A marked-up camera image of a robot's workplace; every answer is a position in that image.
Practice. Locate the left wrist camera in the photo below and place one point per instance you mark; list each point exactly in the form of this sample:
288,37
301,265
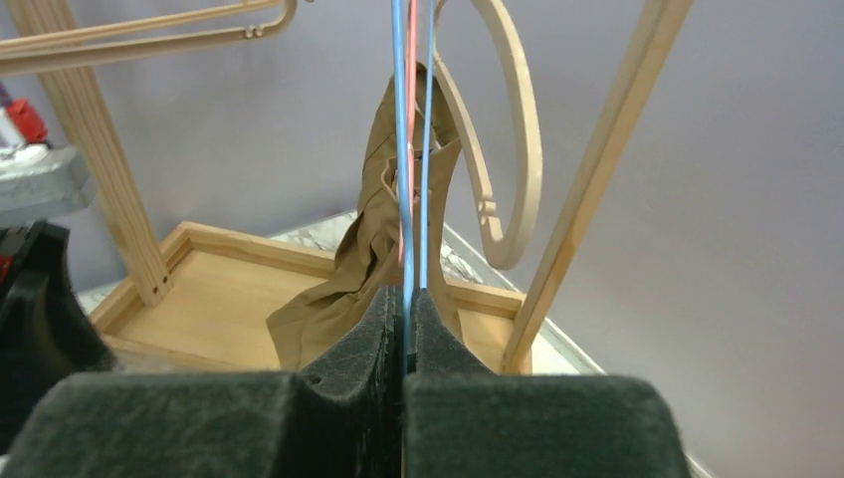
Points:
38,179

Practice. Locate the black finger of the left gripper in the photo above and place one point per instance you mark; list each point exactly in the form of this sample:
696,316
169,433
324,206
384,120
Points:
45,333

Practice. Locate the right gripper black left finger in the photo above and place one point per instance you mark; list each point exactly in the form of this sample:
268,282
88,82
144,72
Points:
337,417

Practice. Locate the wooden clothes rack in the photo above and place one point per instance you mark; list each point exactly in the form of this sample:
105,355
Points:
199,297

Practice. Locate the pink wire hanger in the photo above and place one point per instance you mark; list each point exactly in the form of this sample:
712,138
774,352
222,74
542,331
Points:
410,47

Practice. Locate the blue wire hanger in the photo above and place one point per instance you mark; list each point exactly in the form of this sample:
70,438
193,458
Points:
414,242

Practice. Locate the wooden hanger right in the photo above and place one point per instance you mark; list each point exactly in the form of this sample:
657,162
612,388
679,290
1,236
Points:
65,46

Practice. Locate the brown skirt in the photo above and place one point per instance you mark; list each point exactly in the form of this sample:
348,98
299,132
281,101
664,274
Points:
367,256

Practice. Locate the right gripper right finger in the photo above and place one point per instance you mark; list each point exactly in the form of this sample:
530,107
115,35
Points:
464,420

